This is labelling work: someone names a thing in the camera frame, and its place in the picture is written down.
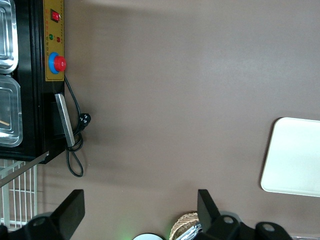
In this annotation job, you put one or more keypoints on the steel food tray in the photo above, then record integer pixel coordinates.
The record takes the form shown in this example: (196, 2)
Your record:
(10, 112)
(7, 37)

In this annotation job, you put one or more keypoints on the red mushroom button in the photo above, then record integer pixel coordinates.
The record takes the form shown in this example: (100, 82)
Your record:
(59, 63)

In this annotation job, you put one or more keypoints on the yellow control panel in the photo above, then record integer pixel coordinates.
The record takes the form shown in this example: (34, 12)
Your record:
(55, 37)

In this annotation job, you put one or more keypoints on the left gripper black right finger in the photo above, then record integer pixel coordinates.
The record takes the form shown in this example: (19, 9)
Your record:
(207, 212)

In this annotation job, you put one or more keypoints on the thin metal lever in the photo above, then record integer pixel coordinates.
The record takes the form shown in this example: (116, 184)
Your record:
(25, 167)

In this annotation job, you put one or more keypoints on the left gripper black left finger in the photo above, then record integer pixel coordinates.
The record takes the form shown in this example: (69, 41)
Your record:
(67, 215)

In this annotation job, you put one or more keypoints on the beige plastic tray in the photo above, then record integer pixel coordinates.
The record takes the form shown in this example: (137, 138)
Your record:
(295, 157)

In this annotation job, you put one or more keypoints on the black food warmer machine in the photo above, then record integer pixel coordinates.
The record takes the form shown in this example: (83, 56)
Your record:
(32, 100)

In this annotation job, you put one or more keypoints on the red rocker switch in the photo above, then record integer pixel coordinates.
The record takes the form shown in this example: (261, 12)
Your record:
(55, 15)

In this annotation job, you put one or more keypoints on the light wicker basket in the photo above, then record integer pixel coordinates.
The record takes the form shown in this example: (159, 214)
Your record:
(181, 222)

